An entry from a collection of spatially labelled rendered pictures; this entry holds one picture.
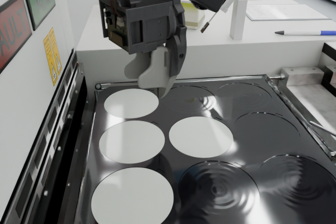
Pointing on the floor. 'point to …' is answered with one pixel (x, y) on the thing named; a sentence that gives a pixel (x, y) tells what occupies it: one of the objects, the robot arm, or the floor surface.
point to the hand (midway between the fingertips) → (163, 88)
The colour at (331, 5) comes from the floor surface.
